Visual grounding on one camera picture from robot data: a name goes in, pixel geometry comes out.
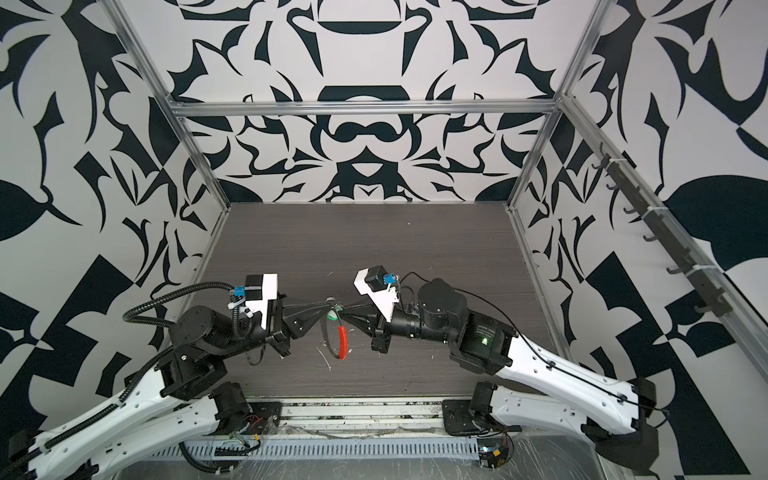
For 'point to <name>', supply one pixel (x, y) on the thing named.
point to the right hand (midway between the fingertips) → (342, 314)
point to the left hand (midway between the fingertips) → (328, 300)
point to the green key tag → (333, 315)
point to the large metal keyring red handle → (343, 336)
